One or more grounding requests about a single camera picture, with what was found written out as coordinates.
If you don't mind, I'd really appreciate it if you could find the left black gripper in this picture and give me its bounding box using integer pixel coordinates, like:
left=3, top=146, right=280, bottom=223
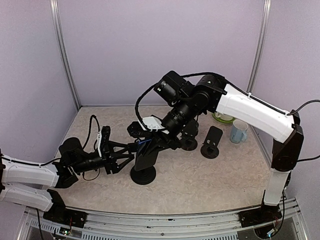
left=72, top=140, right=134, bottom=175

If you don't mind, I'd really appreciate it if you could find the blue phone black screen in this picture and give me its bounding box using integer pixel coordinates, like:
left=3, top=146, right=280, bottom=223
left=134, top=139, right=159, bottom=171

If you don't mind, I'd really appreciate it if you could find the black pole phone stand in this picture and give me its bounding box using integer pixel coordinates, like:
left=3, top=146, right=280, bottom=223
left=130, top=166, right=156, bottom=185

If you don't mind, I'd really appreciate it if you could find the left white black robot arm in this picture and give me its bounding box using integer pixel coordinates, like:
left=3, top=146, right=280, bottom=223
left=0, top=137, right=138, bottom=223

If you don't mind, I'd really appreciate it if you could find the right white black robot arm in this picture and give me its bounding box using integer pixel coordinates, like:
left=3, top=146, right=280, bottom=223
left=134, top=71, right=304, bottom=222

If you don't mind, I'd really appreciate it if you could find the black folding stand left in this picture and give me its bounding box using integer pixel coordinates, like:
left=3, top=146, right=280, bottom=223
left=180, top=119, right=199, bottom=151

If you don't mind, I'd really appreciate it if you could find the black folding stand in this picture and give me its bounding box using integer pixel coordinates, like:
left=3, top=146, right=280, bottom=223
left=200, top=126, right=223, bottom=159
left=180, top=119, right=199, bottom=151

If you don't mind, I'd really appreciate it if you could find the black folding stand right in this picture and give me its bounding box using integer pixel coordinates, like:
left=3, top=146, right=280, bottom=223
left=200, top=126, right=223, bottom=159

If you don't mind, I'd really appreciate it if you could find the green saucer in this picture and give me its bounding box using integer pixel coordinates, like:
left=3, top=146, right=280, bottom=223
left=212, top=113, right=236, bottom=124

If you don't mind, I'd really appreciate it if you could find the cream ceramic mug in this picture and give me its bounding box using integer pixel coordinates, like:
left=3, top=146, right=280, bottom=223
left=214, top=112, right=233, bottom=121

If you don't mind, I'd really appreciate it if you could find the light blue mug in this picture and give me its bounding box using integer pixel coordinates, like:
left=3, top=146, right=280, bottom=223
left=229, top=119, right=249, bottom=144

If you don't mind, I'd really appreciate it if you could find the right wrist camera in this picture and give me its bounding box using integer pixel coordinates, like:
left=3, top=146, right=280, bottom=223
left=127, top=115, right=166, bottom=139

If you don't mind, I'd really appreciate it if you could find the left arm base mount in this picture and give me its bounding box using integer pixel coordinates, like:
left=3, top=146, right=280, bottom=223
left=43, top=205, right=87, bottom=229

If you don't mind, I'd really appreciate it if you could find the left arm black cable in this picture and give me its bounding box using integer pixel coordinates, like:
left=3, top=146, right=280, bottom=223
left=0, top=114, right=103, bottom=181

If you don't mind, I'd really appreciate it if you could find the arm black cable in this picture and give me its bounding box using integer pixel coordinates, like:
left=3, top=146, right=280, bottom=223
left=134, top=71, right=320, bottom=162
left=0, top=114, right=103, bottom=181

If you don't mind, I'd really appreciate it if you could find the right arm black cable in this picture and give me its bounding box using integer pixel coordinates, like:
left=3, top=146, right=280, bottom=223
left=134, top=71, right=320, bottom=162

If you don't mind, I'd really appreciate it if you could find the front aluminium rail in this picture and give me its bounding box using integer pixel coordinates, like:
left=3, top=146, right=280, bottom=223
left=15, top=198, right=311, bottom=240

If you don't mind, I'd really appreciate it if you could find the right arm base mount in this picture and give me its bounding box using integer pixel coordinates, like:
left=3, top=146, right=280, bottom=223
left=238, top=207, right=283, bottom=228

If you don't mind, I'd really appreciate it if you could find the left aluminium frame post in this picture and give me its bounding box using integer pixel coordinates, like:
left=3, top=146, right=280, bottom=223
left=49, top=0, right=82, bottom=111

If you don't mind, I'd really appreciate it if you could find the aluminium frame post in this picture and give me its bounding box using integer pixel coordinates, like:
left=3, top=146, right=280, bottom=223
left=247, top=0, right=272, bottom=93
left=49, top=0, right=82, bottom=111

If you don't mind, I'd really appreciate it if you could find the right aluminium frame post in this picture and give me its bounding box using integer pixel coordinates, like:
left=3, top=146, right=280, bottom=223
left=247, top=0, right=272, bottom=93

